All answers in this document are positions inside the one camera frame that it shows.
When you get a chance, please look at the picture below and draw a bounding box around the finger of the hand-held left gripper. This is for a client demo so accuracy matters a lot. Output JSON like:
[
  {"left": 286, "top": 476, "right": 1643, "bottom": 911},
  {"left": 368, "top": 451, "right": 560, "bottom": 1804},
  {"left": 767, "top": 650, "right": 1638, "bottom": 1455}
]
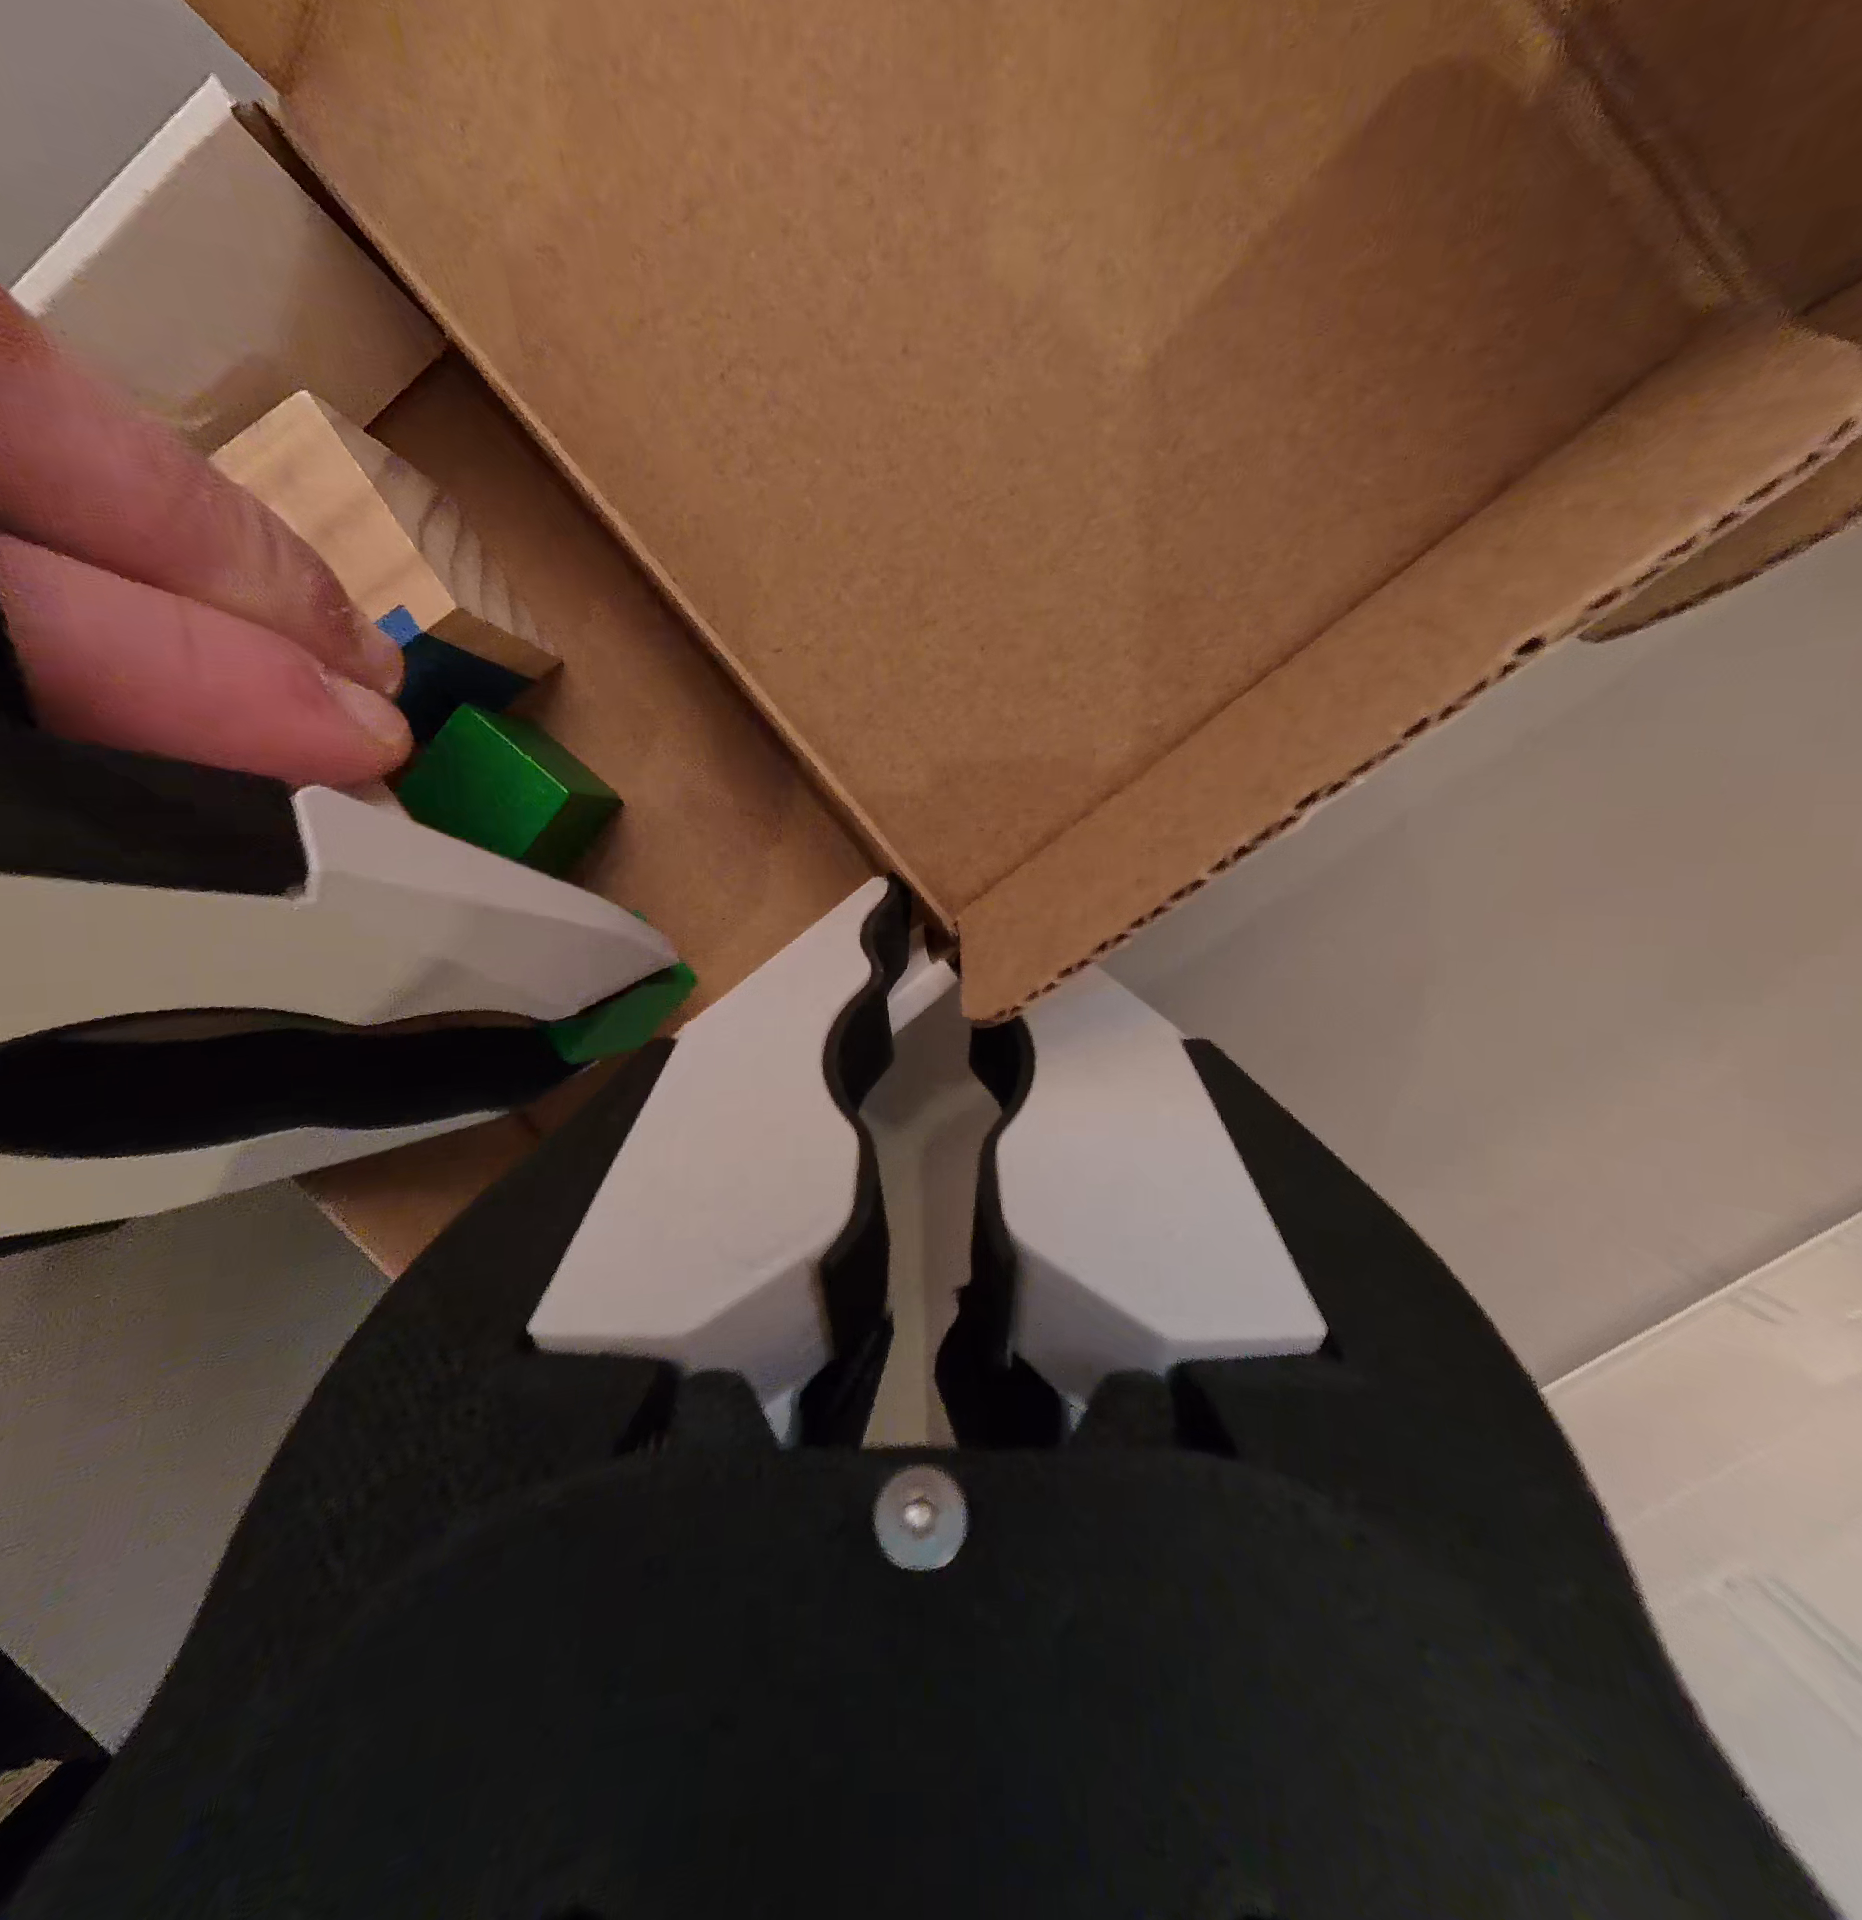
[
  {"left": 0, "top": 784, "right": 681, "bottom": 1053},
  {"left": 0, "top": 1017, "right": 579, "bottom": 1248}
]

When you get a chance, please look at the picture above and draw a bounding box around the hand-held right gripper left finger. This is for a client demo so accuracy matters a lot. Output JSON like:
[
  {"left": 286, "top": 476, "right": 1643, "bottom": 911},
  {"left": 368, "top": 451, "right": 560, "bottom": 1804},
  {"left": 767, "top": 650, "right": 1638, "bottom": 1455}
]
[{"left": 525, "top": 877, "right": 915, "bottom": 1453}]

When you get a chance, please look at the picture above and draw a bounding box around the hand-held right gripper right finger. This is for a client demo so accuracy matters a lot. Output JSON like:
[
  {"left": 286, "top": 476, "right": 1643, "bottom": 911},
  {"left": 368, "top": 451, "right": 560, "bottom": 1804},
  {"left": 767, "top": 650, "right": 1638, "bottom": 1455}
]
[{"left": 938, "top": 982, "right": 1334, "bottom": 1451}]

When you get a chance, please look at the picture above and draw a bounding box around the green cube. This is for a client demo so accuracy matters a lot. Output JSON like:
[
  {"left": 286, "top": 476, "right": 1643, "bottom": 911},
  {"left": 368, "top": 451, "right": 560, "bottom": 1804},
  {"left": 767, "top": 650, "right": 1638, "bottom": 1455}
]
[
  {"left": 393, "top": 705, "right": 626, "bottom": 881},
  {"left": 547, "top": 960, "right": 700, "bottom": 1071}
]

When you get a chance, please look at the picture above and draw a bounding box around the wooden cube with blue tape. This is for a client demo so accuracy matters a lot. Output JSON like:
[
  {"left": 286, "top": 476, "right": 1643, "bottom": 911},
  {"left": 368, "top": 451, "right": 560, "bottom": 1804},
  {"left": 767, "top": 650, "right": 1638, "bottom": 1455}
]
[{"left": 209, "top": 390, "right": 565, "bottom": 748}]

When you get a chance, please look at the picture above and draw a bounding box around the white cardboard box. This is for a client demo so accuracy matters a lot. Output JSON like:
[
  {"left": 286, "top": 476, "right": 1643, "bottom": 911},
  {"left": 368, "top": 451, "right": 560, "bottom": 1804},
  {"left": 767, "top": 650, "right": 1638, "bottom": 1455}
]
[{"left": 15, "top": 0, "right": 1862, "bottom": 1279}]

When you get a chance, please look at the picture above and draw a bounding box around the person's left hand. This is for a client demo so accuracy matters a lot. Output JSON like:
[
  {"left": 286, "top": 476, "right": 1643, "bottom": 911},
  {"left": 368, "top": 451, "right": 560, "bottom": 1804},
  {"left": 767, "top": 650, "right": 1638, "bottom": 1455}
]
[{"left": 0, "top": 252, "right": 417, "bottom": 793}]

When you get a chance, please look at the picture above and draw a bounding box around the clear plastic storage bin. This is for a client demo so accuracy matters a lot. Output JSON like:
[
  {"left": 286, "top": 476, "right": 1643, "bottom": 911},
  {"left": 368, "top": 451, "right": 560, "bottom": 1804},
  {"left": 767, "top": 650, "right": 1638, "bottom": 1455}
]
[{"left": 1538, "top": 1200, "right": 1862, "bottom": 1920}]

